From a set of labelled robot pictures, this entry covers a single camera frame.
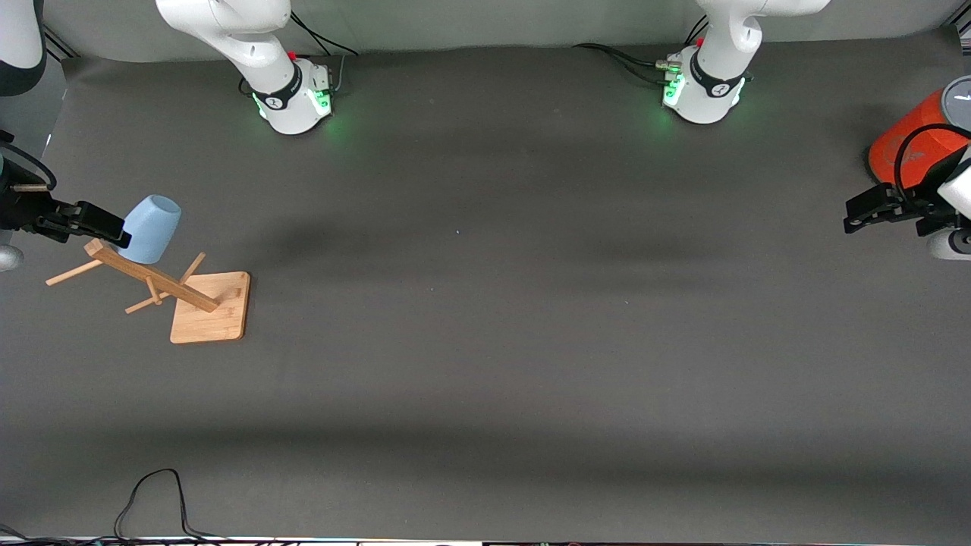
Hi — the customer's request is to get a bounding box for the light blue cup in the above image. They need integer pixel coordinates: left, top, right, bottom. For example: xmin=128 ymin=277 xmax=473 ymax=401
xmin=118 ymin=194 xmax=182 ymax=265

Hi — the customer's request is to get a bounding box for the black right arm base cable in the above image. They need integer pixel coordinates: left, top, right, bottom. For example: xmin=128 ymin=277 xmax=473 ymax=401
xmin=289 ymin=11 xmax=360 ymax=95

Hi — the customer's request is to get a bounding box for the wooden cup rack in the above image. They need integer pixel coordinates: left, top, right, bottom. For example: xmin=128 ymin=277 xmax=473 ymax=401
xmin=45 ymin=238 xmax=252 ymax=345

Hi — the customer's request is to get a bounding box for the black left arm base cable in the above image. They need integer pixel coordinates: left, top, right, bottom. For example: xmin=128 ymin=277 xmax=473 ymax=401
xmin=572 ymin=15 xmax=710 ymax=86

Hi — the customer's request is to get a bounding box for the dark grey table mat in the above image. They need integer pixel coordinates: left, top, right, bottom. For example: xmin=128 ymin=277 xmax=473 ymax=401
xmin=0 ymin=27 xmax=971 ymax=544

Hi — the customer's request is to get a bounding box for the thin black floor cable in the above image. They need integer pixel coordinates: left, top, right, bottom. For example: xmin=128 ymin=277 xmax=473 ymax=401
xmin=112 ymin=468 xmax=228 ymax=544

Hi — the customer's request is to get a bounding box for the orange cylindrical can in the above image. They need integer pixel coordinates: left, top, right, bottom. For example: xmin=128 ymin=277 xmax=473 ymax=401
xmin=868 ymin=75 xmax=971 ymax=192

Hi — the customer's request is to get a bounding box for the black arm base cable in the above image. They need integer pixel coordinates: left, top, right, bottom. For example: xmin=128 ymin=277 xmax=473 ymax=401
xmin=572 ymin=15 xmax=710 ymax=86
xmin=289 ymin=11 xmax=360 ymax=95

